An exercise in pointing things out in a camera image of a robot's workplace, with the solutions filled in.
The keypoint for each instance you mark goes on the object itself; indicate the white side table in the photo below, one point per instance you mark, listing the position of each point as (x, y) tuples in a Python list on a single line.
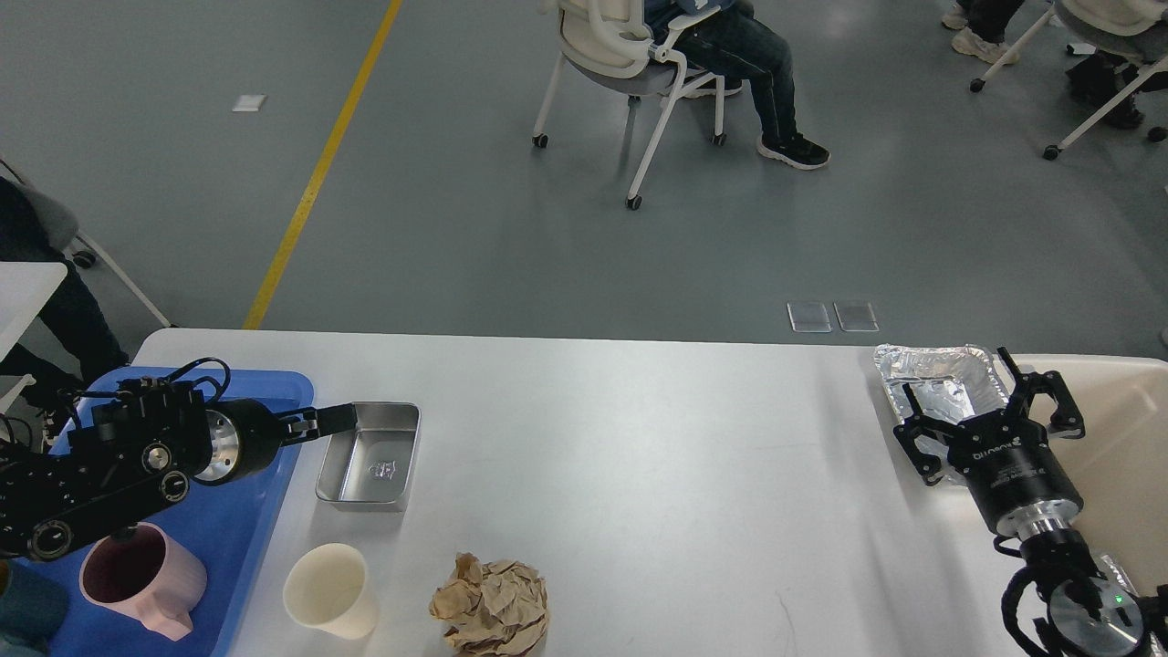
[(25, 289)]

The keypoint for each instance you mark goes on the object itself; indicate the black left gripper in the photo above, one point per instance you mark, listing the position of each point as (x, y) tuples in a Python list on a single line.
[(245, 435)]

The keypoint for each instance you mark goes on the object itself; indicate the crumpled brown paper ball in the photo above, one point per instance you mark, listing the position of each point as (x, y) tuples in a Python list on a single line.
[(497, 608)]

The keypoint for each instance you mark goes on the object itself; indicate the floor outlet cover left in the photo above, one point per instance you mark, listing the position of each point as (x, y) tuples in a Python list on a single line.
[(809, 317)]

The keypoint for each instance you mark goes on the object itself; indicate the seated person right background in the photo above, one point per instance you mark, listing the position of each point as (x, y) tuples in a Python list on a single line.
[(980, 28)]

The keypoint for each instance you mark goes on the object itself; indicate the blue plastic tray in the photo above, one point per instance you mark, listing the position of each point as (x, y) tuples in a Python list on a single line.
[(227, 527)]

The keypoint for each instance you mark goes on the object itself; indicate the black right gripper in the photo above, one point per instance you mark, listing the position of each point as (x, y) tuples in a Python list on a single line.
[(1018, 486)]

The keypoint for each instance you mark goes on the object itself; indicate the grey chair at left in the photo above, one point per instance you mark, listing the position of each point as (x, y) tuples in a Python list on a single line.
[(64, 233)]

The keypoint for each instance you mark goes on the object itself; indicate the white office chair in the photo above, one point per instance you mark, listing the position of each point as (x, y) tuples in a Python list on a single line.
[(610, 43)]

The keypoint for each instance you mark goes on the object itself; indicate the cream paper cup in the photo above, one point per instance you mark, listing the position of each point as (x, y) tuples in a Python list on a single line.
[(329, 590)]

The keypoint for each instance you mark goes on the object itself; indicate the floor outlet cover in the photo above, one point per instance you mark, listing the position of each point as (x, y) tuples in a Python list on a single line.
[(855, 316), (809, 317)]

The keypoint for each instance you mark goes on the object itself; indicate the pink plastic mug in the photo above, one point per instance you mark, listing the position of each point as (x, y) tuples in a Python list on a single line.
[(147, 576)]

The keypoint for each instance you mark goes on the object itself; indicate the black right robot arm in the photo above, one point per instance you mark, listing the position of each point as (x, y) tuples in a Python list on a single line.
[(977, 420)]

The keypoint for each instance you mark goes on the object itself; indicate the stainless steel rectangular tin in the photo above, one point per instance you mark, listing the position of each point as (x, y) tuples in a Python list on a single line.
[(369, 468)]

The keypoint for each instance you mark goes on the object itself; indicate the person in beige sweater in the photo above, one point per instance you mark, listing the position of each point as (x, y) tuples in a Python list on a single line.
[(733, 44)]

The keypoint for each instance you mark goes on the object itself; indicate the floor outlet cover right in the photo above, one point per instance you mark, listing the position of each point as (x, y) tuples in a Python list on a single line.
[(855, 316)]

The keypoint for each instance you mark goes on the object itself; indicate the beige plastic bin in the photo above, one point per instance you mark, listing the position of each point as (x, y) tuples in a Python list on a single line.
[(1120, 466)]

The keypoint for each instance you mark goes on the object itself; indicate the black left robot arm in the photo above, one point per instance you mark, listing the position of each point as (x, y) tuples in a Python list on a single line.
[(150, 441)]

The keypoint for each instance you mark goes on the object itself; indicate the aluminium foil tray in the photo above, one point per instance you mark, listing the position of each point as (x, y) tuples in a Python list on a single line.
[(970, 365)]

